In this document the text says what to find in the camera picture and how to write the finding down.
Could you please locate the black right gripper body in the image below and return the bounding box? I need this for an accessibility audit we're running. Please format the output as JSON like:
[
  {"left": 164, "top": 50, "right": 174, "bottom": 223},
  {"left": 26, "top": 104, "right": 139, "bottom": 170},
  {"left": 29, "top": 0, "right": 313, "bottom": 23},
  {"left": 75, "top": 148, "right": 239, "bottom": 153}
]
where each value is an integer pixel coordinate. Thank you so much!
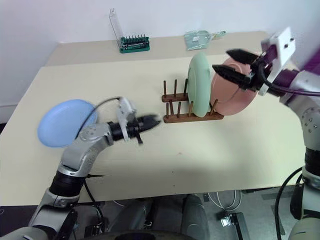
[{"left": 240, "top": 51, "right": 276, "bottom": 92}]

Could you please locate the clear plastic bag with contents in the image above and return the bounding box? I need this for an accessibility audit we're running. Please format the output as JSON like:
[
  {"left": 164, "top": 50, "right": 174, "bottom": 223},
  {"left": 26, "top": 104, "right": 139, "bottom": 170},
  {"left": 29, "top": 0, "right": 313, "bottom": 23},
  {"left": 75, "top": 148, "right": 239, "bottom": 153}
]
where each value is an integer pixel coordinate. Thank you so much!
[{"left": 183, "top": 29, "right": 229, "bottom": 52}]

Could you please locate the green plate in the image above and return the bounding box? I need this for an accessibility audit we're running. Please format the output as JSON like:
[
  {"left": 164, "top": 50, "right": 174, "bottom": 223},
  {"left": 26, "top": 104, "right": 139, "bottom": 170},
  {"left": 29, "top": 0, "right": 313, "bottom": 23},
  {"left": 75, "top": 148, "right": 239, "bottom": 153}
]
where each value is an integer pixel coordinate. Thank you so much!
[{"left": 187, "top": 52, "right": 212, "bottom": 118}]

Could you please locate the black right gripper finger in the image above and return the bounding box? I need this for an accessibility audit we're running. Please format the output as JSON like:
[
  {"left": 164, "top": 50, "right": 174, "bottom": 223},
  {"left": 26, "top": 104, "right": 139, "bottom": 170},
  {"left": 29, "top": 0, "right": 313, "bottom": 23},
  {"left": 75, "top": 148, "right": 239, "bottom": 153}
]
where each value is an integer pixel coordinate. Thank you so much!
[
  {"left": 225, "top": 48, "right": 261, "bottom": 65},
  {"left": 211, "top": 64, "right": 252, "bottom": 87}
]

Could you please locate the white cable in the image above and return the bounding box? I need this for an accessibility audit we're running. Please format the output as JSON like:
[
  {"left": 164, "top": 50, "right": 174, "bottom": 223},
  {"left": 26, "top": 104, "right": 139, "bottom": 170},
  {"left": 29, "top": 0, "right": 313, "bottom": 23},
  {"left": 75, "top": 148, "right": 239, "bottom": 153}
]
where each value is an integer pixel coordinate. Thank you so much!
[{"left": 206, "top": 190, "right": 243, "bottom": 211}]

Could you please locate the wooden dish rack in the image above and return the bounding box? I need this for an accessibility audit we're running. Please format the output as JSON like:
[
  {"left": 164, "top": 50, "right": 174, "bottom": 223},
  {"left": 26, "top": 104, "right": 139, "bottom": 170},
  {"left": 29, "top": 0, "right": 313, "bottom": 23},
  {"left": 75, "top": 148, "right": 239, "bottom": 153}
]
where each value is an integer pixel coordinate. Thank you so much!
[{"left": 161, "top": 79, "right": 225, "bottom": 125}]

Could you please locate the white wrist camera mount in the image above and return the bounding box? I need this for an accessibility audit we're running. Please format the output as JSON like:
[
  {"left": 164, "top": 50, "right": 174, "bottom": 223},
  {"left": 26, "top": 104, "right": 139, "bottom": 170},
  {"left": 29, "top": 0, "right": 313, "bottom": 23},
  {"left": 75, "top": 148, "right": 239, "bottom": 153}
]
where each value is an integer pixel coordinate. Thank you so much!
[
  {"left": 258, "top": 26, "right": 299, "bottom": 96},
  {"left": 116, "top": 97, "right": 138, "bottom": 143}
]

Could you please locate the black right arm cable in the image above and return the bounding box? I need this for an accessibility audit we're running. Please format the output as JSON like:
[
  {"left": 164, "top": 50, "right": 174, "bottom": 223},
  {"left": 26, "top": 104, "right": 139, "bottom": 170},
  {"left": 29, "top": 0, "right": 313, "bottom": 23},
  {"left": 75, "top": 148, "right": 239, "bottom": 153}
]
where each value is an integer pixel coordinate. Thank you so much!
[{"left": 256, "top": 61, "right": 320, "bottom": 97}]

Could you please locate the pink plate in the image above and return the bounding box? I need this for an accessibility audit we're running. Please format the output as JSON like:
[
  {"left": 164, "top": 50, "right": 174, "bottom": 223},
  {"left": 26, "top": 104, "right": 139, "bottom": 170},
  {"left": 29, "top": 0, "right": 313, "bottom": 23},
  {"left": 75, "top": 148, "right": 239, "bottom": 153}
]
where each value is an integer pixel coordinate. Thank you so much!
[{"left": 208, "top": 57, "right": 259, "bottom": 117}]

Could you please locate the thick black cable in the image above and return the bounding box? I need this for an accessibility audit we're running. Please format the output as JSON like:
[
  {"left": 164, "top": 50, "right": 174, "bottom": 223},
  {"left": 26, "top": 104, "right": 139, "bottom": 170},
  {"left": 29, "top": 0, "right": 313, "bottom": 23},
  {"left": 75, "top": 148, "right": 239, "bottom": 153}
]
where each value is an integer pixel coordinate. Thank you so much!
[{"left": 274, "top": 166, "right": 305, "bottom": 237}]

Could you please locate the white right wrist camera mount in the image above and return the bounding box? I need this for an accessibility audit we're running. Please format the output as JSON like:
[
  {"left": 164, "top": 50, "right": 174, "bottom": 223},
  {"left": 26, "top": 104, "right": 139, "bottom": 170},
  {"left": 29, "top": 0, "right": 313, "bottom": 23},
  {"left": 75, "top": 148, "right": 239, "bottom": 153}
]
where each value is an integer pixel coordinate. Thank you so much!
[{"left": 258, "top": 26, "right": 299, "bottom": 96}]

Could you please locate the dark grey rounded shape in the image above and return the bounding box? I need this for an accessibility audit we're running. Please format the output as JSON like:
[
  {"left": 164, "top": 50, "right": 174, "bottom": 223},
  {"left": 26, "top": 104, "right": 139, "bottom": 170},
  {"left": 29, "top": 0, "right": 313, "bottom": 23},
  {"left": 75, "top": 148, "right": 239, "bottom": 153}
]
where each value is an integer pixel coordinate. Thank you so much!
[{"left": 180, "top": 194, "right": 211, "bottom": 240}]

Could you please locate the black box with white label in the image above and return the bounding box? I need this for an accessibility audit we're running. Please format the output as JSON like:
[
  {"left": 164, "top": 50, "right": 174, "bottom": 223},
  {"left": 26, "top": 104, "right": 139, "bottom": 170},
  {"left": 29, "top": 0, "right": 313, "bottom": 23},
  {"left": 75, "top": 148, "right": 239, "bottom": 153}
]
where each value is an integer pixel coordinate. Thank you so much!
[{"left": 215, "top": 211, "right": 249, "bottom": 240}]

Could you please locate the green screwdriver bit set case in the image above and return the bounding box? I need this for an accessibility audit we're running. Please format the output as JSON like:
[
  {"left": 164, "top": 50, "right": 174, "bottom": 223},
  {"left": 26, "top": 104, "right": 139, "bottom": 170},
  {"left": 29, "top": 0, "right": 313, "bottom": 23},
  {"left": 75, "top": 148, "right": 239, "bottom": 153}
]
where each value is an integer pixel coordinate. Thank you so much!
[{"left": 108, "top": 7, "right": 152, "bottom": 54}]

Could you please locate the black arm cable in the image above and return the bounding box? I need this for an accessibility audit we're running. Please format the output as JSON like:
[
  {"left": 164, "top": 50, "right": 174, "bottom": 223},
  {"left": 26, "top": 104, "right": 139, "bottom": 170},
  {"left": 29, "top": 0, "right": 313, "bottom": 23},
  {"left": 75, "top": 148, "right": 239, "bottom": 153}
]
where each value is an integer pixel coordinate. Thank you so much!
[
  {"left": 256, "top": 61, "right": 320, "bottom": 97},
  {"left": 74, "top": 96, "right": 121, "bottom": 138}
]

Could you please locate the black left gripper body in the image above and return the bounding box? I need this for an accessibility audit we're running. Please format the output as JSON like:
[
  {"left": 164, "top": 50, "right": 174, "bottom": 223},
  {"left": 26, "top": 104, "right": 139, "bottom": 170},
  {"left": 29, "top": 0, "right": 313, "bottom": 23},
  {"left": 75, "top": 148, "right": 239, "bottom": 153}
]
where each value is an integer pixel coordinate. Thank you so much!
[{"left": 126, "top": 115, "right": 148, "bottom": 146}]

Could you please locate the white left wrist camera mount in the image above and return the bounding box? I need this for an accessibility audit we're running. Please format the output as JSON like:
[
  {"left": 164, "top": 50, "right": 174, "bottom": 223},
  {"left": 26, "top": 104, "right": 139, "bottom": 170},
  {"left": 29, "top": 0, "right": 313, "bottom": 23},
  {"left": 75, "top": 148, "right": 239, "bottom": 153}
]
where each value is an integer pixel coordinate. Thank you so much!
[{"left": 116, "top": 97, "right": 138, "bottom": 143}]

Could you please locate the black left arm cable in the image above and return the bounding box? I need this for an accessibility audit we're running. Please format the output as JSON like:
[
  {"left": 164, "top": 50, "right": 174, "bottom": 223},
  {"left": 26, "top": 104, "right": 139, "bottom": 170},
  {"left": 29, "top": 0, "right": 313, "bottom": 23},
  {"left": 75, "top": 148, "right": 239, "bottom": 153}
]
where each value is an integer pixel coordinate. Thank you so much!
[{"left": 74, "top": 96, "right": 121, "bottom": 138}]

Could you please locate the thin black cable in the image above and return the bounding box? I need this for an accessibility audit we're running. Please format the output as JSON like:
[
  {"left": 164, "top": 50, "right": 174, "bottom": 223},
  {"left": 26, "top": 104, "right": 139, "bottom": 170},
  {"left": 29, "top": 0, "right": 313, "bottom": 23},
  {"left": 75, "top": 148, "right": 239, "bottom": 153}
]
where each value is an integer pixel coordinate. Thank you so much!
[{"left": 83, "top": 178, "right": 106, "bottom": 226}]

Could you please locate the blue plate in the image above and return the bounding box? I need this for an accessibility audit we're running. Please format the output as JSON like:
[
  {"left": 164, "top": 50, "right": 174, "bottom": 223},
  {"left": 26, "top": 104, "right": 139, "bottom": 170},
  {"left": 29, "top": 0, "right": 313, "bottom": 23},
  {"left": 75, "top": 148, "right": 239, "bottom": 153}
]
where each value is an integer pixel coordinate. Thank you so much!
[{"left": 37, "top": 98, "right": 100, "bottom": 149}]

